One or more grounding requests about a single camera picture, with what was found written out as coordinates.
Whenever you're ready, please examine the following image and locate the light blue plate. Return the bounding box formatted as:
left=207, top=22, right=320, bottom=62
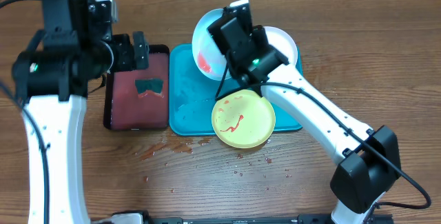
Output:
left=192, top=8, right=226, bottom=81

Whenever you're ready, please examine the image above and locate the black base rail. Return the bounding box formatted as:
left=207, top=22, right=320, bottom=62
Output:
left=91, top=210, right=334, bottom=224

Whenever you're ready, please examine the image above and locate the white plate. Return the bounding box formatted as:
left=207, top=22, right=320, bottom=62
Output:
left=264, top=26, right=298, bottom=66

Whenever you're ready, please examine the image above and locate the green sponge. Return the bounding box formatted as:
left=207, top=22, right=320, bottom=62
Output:
left=135, top=78, right=163, bottom=94

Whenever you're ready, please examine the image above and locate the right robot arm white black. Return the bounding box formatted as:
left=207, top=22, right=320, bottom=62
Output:
left=192, top=3, right=400, bottom=223

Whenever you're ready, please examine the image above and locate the teal plastic tray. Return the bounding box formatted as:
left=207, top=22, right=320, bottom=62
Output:
left=168, top=43, right=304, bottom=137

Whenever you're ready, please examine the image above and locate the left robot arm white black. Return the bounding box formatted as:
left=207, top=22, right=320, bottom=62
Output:
left=12, top=0, right=149, bottom=223

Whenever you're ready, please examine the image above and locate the yellow green plate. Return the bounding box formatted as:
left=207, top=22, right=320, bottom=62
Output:
left=212, top=90, right=276, bottom=149

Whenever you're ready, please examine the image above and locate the black tray with red water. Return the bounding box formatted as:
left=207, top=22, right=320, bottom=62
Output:
left=103, top=45, right=170, bottom=131

